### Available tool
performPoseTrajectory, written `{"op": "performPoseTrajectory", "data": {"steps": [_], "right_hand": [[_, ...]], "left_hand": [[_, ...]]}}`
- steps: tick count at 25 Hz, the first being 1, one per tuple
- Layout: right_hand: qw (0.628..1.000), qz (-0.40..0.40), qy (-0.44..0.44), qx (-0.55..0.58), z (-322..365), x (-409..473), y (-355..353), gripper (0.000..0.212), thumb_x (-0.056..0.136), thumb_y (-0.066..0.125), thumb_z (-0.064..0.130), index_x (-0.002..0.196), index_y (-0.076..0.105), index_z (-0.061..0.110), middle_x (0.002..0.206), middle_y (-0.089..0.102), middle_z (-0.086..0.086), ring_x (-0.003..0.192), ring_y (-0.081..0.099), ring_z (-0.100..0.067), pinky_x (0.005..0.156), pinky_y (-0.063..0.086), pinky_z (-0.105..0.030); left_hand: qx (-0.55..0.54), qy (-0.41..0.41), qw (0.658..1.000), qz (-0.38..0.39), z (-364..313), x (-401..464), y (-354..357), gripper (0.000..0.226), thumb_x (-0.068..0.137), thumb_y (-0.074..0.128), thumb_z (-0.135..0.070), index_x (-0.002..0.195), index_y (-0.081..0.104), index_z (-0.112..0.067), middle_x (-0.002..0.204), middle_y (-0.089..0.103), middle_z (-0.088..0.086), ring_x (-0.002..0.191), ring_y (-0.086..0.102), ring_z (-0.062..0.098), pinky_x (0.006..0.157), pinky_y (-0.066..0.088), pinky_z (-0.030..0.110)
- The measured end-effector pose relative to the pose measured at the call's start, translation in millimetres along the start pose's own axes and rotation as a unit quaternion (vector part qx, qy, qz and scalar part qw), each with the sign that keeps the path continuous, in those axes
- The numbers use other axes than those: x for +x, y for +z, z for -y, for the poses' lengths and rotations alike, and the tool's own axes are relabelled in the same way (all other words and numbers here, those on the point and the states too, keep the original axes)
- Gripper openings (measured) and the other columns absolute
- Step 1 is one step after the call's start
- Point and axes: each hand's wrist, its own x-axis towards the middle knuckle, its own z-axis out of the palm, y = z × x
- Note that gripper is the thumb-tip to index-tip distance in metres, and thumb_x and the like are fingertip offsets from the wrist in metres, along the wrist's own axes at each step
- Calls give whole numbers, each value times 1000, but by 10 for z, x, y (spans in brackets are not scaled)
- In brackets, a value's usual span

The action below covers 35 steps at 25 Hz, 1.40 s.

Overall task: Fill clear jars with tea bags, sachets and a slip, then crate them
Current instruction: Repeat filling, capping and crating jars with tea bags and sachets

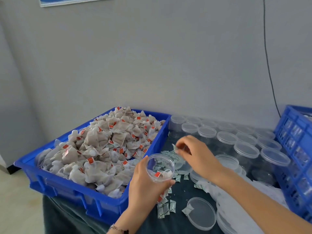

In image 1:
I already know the white mesh tea bag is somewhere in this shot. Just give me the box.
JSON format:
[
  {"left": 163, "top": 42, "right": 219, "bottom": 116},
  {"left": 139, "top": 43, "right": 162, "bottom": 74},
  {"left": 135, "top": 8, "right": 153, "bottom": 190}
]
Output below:
[{"left": 148, "top": 163, "right": 174, "bottom": 182}]

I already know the blue slatted crate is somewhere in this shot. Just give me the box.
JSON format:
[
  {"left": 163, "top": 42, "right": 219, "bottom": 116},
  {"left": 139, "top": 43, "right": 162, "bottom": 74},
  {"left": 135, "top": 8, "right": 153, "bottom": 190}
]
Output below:
[{"left": 274, "top": 105, "right": 312, "bottom": 222}]

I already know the pile of green desiccant packets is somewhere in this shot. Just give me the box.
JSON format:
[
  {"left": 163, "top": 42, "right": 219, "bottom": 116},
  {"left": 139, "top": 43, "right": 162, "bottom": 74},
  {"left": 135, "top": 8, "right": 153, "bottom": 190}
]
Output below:
[{"left": 156, "top": 149, "right": 203, "bottom": 220}]

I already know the person's left hand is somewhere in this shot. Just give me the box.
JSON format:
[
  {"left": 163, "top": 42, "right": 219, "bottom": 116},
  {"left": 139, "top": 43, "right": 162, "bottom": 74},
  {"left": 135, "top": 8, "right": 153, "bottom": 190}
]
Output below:
[{"left": 124, "top": 156, "right": 175, "bottom": 220}]

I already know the pile of white label papers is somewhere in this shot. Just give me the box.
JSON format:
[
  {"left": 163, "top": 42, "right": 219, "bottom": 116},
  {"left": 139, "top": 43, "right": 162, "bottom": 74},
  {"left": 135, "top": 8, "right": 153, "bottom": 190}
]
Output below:
[{"left": 195, "top": 178, "right": 288, "bottom": 234}]

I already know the thin beaded bracelet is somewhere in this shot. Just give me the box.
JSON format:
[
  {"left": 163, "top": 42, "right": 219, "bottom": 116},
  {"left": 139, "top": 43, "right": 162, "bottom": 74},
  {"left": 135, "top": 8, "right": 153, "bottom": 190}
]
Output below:
[{"left": 110, "top": 223, "right": 130, "bottom": 234}]

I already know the blue plastic tray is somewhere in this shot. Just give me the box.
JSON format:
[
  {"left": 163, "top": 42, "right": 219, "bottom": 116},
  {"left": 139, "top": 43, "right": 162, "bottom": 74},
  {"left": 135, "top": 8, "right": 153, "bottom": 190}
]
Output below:
[{"left": 15, "top": 107, "right": 171, "bottom": 225}]

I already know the clear jar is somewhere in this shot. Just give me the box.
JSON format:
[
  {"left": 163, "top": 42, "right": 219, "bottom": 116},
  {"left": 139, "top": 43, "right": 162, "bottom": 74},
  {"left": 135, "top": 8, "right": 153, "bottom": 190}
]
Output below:
[{"left": 145, "top": 153, "right": 176, "bottom": 186}]

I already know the pile of tea bags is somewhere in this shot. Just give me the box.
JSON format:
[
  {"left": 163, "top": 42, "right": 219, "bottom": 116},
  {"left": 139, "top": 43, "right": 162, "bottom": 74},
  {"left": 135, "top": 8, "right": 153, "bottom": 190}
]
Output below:
[{"left": 38, "top": 106, "right": 165, "bottom": 198}]

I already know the black cable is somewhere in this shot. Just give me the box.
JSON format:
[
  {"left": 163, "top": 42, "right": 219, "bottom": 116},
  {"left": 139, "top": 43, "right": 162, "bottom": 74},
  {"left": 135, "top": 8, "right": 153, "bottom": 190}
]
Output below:
[{"left": 263, "top": 0, "right": 282, "bottom": 117}]

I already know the person's right hand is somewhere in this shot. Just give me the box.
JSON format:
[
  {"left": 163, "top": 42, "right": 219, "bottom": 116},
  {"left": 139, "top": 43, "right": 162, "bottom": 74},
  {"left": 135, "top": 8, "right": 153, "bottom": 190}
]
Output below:
[{"left": 173, "top": 135, "right": 226, "bottom": 183}]

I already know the group of lidded jars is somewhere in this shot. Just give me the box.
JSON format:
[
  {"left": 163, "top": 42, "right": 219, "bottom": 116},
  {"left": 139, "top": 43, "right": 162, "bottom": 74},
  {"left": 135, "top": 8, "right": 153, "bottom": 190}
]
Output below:
[{"left": 168, "top": 114, "right": 292, "bottom": 186}]

